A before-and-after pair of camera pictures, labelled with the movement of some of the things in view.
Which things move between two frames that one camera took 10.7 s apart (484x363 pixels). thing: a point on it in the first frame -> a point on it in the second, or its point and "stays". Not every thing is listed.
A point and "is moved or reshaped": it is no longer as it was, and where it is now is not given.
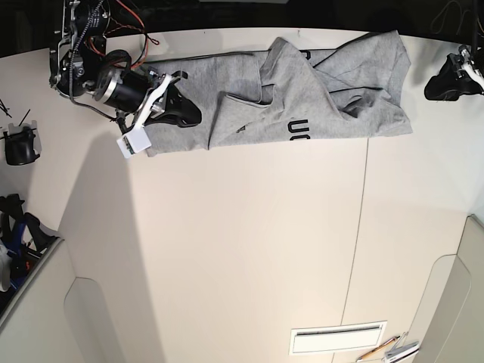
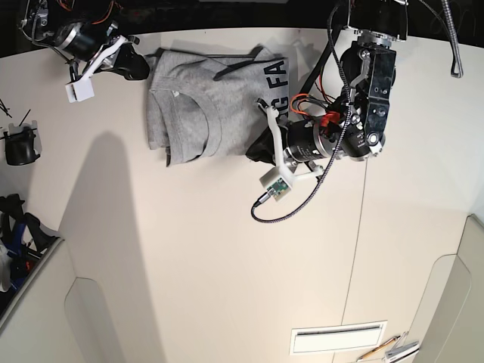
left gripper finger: (451, 82) -> (262, 149)
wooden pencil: (386, 343) stays
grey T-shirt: (357, 86) is moved or reshaped
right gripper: (136, 92) -> (88, 45)
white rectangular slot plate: (309, 339) stays
